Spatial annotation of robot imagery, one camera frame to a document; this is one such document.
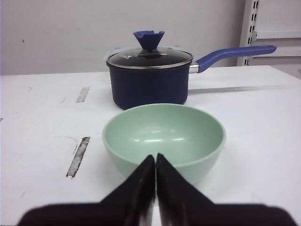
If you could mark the white slotted shelf upright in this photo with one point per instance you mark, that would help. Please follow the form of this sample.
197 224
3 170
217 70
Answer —
272 22

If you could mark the green bowl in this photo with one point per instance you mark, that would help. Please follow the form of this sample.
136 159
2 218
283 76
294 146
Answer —
189 138

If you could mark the dark blue saucepan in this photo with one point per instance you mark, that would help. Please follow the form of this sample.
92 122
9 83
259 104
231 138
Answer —
132 87

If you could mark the glass pot lid blue knob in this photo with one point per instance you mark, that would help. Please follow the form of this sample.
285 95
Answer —
149 55

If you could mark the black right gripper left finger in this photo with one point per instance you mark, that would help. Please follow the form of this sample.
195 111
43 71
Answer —
131 203

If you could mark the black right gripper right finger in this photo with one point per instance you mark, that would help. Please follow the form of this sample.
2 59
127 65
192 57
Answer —
180 203

